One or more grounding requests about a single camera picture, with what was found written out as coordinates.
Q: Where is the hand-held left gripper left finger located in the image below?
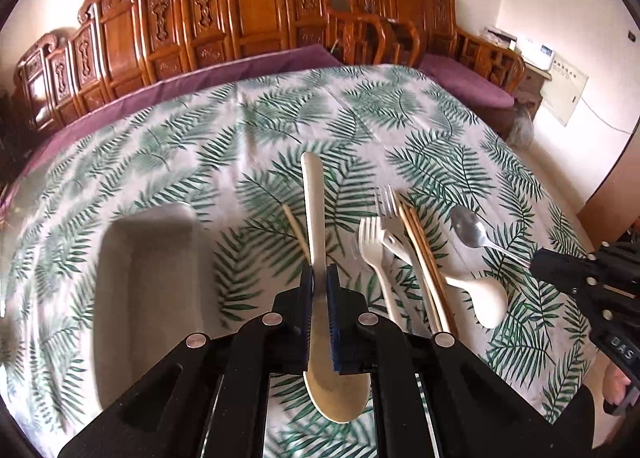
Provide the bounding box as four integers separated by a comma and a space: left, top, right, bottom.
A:
57, 263, 314, 458

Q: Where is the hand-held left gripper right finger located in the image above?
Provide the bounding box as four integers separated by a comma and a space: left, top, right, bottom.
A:
326, 264, 593, 458

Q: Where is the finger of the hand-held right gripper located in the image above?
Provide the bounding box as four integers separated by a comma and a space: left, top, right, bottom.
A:
530, 248, 617, 306
587, 239, 640, 286

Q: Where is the white plastic fork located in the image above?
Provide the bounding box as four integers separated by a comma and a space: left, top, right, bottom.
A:
358, 217, 407, 333
381, 232, 443, 335

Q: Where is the wooden chopstick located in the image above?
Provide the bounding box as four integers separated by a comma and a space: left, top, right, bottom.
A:
282, 205, 312, 261
404, 205, 460, 337
394, 190, 449, 335

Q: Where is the white rice paddle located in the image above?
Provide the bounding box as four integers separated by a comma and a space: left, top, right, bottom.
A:
300, 152, 373, 425

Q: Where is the metal spoon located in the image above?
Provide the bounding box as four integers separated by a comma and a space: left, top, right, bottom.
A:
451, 206, 534, 267

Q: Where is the grey rectangular tray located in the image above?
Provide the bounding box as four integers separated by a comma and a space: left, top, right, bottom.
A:
92, 203, 221, 411

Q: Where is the person's right forearm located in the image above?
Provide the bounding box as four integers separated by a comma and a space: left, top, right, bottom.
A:
550, 382, 608, 458

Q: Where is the person's right hand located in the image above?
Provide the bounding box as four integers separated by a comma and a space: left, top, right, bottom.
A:
602, 360, 632, 404

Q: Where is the brown wooden cabinet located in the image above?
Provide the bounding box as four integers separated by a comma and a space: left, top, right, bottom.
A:
576, 153, 640, 249

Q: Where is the grey plastic bag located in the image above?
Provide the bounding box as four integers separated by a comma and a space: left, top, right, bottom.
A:
509, 102, 537, 149

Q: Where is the leaf print tablecloth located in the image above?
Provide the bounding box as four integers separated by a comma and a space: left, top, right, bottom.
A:
0, 65, 598, 458

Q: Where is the wooden side table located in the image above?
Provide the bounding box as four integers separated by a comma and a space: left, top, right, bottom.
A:
517, 62, 552, 119

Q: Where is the purple armchair seat cushion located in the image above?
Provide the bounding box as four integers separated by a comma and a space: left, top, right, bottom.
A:
417, 54, 516, 108

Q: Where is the white box with blue label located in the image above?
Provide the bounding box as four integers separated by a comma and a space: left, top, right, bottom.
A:
515, 36, 557, 70

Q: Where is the long purple bench cushion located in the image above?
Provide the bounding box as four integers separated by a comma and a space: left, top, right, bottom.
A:
0, 44, 346, 203

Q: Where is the grey flat box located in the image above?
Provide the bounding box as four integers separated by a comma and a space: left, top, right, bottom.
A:
481, 26, 519, 51

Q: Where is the carved wooden bench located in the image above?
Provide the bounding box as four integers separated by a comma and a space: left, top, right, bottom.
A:
10, 0, 391, 139

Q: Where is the carved wooden armchair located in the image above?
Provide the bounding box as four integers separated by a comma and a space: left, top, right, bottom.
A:
347, 0, 527, 103

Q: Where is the white wall cable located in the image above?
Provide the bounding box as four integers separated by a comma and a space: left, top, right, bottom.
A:
575, 86, 632, 135

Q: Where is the white wall panel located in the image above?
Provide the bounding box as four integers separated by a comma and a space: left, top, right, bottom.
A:
540, 59, 589, 127

